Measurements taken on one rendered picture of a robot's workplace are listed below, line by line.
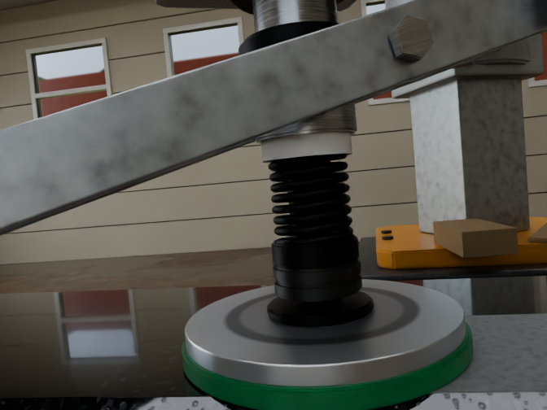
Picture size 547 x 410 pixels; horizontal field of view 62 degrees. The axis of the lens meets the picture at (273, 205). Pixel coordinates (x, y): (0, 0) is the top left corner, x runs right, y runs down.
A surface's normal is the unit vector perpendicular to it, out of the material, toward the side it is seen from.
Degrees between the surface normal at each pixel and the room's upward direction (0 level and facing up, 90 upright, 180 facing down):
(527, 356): 0
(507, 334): 0
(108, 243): 90
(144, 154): 90
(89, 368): 0
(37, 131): 90
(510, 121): 90
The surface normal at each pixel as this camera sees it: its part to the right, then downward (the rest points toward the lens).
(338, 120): 0.55, 0.00
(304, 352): -0.09, -0.99
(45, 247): -0.16, 0.07
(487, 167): 0.30, 0.03
